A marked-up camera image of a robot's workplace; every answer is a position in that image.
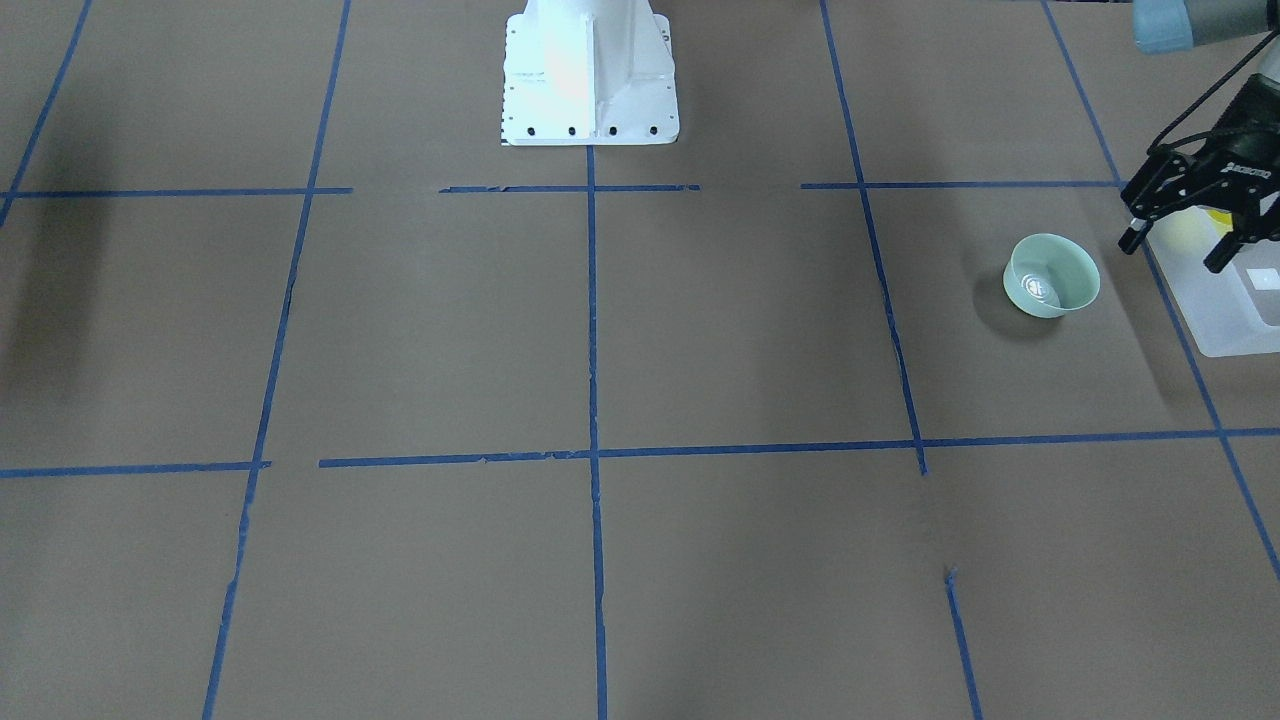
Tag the clear plastic storage box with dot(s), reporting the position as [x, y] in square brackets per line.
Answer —
[1233, 313]

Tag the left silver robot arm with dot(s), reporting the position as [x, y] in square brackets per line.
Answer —
[1161, 27]

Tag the mint green bowl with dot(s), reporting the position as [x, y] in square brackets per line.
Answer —
[1049, 276]

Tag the yellow plastic cup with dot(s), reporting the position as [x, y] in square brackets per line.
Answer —
[1196, 229]

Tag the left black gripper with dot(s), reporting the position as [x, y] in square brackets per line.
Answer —
[1243, 160]

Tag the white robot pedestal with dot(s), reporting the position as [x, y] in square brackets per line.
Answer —
[589, 73]

